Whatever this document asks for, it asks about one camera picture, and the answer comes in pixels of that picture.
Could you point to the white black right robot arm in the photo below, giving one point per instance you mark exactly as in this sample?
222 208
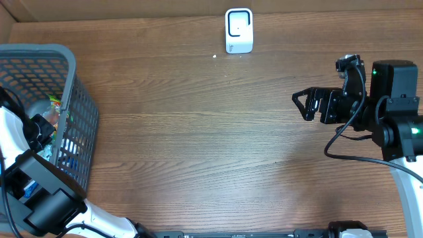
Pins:
387 112

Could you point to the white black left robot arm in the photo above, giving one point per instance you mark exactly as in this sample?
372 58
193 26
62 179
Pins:
39 197

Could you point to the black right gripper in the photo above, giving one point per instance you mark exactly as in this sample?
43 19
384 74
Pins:
327 94

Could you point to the grey plastic mesh basket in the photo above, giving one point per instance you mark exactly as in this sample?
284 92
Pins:
31 72

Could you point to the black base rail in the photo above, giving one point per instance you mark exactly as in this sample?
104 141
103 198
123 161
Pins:
335 229

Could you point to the white barcode scanner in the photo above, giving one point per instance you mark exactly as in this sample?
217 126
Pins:
239 34

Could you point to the colourful gummy candy bag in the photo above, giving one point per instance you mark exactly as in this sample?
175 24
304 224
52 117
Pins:
52 112

